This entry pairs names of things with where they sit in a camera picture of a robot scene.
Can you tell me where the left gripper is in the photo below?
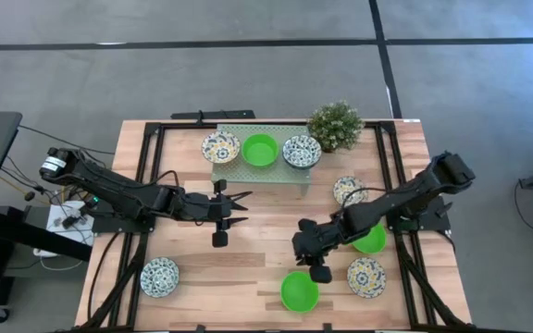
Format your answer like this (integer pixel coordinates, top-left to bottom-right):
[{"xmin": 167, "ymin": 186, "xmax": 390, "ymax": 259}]
[{"xmin": 181, "ymin": 179, "xmax": 254, "ymax": 232}]

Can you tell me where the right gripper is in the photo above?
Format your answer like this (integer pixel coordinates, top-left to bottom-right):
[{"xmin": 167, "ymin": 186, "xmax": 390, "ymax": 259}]
[{"xmin": 292, "ymin": 216, "xmax": 344, "ymax": 268}]

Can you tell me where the green plastic bowl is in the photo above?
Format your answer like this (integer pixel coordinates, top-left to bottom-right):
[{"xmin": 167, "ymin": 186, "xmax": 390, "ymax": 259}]
[
  {"xmin": 241, "ymin": 133, "xmax": 280, "ymax": 167},
  {"xmin": 352, "ymin": 223, "xmax": 388, "ymax": 255},
  {"xmin": 279, "ymin": 271, "xmax": 320, "ymax": 315}
]

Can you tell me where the yellow floral-patterned bowl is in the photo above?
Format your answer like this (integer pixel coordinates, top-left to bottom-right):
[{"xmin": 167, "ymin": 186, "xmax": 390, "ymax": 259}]
[
  {"xmin": 346, "ymin": 256, "xmax": 388, "ymax": 300},
  {"xmin": 332, "ymin": 176, "xmax": 369, "ymax": 207},
  {"xmin": 201, "ymin": 130, "xmax": 242, "ymax": 164}
]

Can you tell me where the teal floral-patterned bowl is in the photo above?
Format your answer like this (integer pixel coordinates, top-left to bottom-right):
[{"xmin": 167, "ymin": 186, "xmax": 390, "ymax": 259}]
[
  {"xmin": 139, "ymin": 256, "xmax": 180, "ymax": 299},
  {"xmin": 281, "ymin": 134, "xmax": 323, "ymax": 170}
]

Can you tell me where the green perforated metal shelf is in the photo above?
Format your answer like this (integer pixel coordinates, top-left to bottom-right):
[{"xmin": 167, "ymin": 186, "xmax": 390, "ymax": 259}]
[{"xmin": 210, "ymin": 122, "xmax": 313, "ymax": 198}]

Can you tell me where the black bar at table edge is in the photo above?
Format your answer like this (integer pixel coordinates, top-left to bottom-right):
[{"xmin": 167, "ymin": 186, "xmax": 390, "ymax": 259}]
[{"xmin": 170, "ymin": 109, "xmax": 257, "ymax": 121}]

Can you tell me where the small potted plant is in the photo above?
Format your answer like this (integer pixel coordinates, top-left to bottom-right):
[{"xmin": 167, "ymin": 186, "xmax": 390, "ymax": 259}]
[{"xmin": 306, "ymin": 100, "xmax": 366, "ymax": 154}]

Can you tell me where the white power box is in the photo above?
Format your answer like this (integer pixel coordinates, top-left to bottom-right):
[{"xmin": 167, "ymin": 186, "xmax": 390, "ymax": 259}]
[{"xmin": 32, "ymin": 199, "xmax": 95, "ymax": 259}]

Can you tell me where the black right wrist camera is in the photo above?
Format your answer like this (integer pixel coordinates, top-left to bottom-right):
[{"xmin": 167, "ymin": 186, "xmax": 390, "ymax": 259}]
[{"xmin": 309, "ymin": 263, "xmax": 333, "ymax": 285}]

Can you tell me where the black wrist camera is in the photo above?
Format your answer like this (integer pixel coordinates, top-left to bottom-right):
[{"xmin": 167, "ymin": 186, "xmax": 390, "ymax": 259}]
[
  {"xmin": 309, "ymin": 263, "xmax": 333, "ymax": 285},
  {"xmin": 211, "ymin": 229, "xmax": 229, "ymax": 249}
]

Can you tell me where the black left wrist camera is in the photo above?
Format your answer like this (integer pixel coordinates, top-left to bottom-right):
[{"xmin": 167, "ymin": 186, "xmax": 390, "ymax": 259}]
[{"xmin": 211, "ymin": 229, "xmax": 229, "ymax": 249}]

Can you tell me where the black left wrist camera cable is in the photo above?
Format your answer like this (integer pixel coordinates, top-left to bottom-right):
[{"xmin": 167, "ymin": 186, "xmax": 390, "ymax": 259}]
[{"xmin": 148, "ymin": 169, "xmax": 180, "ymax": 187}]

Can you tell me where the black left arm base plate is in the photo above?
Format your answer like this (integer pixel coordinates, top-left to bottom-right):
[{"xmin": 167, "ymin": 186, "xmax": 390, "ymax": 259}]
[{"xmin": 93, "ymin": 203, "xmax": 156, "ymax": 234}]

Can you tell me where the black aluminium table frame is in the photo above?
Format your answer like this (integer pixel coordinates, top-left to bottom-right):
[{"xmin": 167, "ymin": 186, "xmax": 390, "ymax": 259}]
[{"xmin": 75, "ymin": 120, "xmax": 474, "ymax": 333}]

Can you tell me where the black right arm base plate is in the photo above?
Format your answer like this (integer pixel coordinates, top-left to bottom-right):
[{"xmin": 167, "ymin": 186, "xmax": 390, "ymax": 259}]
[{"xmin": 386, "ymin": 194, "xmax": 452, "ymax": 232}]

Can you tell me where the black floor cable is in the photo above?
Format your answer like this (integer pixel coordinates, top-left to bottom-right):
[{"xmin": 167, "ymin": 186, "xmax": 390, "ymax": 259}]
[{"xmin": 18, "ymin": 123, "xmax": 117, "ymax": 156}]

